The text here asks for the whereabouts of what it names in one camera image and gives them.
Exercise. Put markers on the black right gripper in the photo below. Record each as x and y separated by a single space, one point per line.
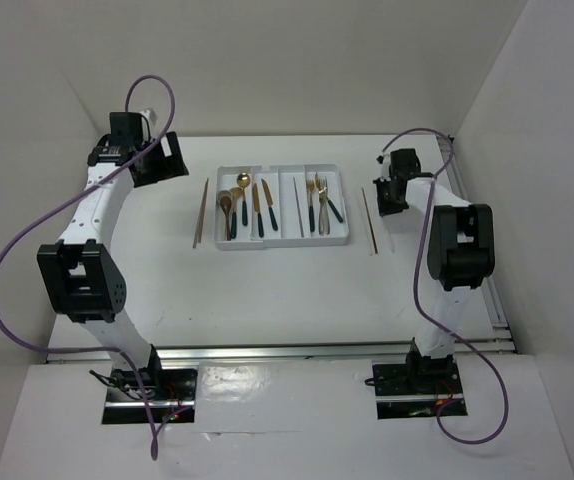
383 207

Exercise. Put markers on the brown chopstick pair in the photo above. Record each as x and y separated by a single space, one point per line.
201 215

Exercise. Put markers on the gold knife green handle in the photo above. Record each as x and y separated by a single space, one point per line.
257 210
270 204

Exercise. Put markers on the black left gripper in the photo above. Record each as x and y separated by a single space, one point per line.
170 165

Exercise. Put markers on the aluminium rail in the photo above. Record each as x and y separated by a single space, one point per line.
250 353

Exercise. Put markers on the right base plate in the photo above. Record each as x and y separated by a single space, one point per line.
398 396

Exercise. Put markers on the metal chopstick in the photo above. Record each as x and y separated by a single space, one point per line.
298 208

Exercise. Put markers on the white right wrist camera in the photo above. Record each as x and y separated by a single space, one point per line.
384 157

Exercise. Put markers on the white cutlery tray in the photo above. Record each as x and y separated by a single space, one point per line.
279 179

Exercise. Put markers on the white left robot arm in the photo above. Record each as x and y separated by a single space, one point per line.
83 281

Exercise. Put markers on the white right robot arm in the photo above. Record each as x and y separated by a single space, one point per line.
459 255

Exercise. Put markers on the gold fork green handle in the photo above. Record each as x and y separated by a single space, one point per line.
332 205
310 185

